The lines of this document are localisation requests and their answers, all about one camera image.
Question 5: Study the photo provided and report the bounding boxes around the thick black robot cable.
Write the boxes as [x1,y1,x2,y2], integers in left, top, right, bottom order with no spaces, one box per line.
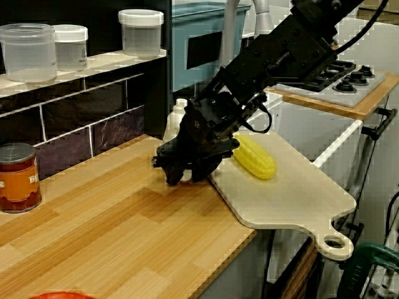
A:
[335,0,391,54]

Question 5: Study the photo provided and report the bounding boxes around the white toy detergent bottle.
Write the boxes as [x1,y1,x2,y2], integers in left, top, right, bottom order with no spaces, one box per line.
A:
[163,98,193,183]

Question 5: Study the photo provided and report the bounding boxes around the red soup can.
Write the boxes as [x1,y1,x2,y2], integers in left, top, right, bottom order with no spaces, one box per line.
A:
[0,142,42,214]

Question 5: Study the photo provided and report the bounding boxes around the pale wooden cutting board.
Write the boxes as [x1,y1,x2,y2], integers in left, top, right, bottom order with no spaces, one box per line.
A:
[208,130,357,261]

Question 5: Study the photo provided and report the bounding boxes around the yellow toy corn cob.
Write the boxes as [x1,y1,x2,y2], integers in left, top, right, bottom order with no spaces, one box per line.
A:
[232,134,277,181]

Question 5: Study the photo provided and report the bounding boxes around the clear jar white lid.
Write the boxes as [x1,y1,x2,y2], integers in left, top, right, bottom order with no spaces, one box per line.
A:
[118,9,165,59]
[53,24,89,72]

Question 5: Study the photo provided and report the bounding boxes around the large clear plastic jar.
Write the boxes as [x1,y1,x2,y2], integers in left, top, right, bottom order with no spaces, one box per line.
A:
[0,23,59,83]

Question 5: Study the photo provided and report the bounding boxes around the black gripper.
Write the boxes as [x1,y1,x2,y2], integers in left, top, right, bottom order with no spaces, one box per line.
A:
[152,91,244,186]

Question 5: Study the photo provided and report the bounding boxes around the black drawer handle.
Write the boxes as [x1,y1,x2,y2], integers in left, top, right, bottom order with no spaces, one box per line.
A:
[361,108,398,141]

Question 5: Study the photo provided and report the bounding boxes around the grey toy stove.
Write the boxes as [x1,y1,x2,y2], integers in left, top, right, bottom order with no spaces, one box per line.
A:
[274,59,387,109]

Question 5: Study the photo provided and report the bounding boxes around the grey toy faucet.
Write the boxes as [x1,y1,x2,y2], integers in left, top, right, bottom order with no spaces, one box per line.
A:
[218,0,277,68]

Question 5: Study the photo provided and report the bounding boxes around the beige tiled shelf ledge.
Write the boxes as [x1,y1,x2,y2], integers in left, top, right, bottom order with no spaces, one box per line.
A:
[0,48,168,99]

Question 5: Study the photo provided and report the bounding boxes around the white toy sink unit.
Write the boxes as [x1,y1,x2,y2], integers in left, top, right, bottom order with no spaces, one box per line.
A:
[174,88,364,194]

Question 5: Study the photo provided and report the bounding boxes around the red plate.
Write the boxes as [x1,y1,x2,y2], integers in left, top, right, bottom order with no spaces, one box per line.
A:
[29,291,94,299]

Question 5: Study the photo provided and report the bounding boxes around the teal plastic bin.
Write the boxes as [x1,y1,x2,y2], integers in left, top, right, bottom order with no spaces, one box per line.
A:
[170,1,253,93]

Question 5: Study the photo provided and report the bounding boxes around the green clamp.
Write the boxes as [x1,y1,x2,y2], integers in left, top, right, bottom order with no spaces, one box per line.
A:
[336,242,399,299]

